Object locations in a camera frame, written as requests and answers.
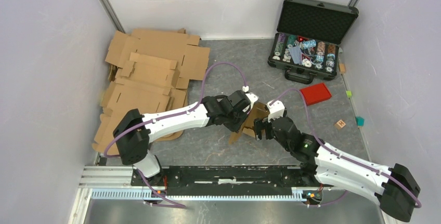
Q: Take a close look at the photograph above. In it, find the brown cardboard box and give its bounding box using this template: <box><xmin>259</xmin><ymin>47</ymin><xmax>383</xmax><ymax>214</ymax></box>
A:
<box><xmin>228</xmin><ymin>102</ymin><xmax>269</xmax><ymax>144</ymax></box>

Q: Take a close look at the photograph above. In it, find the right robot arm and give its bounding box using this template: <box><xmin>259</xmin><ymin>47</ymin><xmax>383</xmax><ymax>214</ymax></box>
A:
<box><xmin>254</xmin><ymin>117</ymin><xmax>421</xmax><ymax>222</ymax></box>

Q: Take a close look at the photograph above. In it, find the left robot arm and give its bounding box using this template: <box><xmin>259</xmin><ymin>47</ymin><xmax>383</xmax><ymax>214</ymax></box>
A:
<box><xmin>113</xmin><ymin>90</ymin><xmax>258</xmax><ymax>186</ymax></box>

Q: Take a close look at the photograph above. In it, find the red flat box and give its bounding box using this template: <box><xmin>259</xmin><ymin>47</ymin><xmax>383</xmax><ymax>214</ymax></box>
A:
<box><xmin>300</xmin><ymin>83</ymin><xmax>332</xmax><ymax>106</ymax></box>

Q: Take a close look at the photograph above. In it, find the wooden letter cube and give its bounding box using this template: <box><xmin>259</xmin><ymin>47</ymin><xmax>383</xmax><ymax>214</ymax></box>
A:
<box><xmin>334</xmin><ymin>120</ymin><xmax>346</xmax><ymax>129</ymax></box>

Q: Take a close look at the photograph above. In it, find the teal cube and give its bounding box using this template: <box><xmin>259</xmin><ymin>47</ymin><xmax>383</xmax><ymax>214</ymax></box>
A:
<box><xmin>355</xmin><ymin>116</ymin><xmax>365</xmax><ymax>127</ymax></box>

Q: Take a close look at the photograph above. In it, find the small orange wooden block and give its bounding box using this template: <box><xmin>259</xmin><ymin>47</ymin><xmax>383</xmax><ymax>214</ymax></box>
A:
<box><xmin>339</xmin><ymin>63</ymin><xmax>346</xmax><ymax>74</ymax></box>

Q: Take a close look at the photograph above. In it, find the black poker chip case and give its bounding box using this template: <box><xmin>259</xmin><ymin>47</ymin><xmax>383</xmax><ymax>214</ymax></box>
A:
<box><xmin>267</xmin><ymin>0</ymin><xmax>359</xmax><ymax>84</ymax></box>

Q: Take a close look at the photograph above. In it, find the stack of flat cardboard boxes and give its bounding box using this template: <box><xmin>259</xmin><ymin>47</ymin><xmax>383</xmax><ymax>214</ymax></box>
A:
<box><xmin>92</xmin><ymin>29</ymin><xmax>210</xmax><ymax>153</ymax></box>

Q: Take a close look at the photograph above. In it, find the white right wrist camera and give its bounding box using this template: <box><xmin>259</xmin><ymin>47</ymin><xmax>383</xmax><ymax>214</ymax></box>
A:
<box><xmin>266</xmin><ymin>100</ymin><xmax>286</xmax><ymax>122</ymax></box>

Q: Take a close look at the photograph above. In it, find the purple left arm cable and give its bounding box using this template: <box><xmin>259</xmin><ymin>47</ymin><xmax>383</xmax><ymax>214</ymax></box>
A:
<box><xmin>103</xmin><ymin>61</ymin><xmax>250</xmax><ymax>209</ymax></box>

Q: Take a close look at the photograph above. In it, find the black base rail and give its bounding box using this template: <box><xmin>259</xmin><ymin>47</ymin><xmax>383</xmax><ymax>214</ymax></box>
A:
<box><xmin>148</xmin><ymin>165</ymin><xmax>320</xmax><ymax>196</ymax></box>

